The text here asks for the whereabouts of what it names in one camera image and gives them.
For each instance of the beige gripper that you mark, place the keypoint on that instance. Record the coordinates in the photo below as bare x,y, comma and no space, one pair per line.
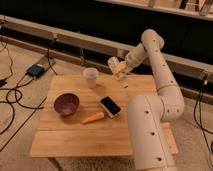
132,61

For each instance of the small white bottle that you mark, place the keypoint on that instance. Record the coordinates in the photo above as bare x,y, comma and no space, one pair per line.
118,70

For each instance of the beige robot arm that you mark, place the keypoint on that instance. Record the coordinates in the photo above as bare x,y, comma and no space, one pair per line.
145,113

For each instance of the black and white smartphone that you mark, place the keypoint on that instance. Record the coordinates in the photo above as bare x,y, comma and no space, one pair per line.
111,108

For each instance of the orange carrot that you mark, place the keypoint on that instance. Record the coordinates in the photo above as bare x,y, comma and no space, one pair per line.
93,118

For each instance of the purple bowl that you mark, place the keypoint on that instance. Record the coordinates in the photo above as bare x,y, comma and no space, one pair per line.
66,104

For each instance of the wooden table board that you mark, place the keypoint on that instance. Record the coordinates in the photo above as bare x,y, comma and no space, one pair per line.
59,136

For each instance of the black power adapter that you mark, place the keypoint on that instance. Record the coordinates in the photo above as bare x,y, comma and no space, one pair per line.
35,70

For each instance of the long metal rail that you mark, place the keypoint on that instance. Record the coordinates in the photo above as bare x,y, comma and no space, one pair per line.
177,64

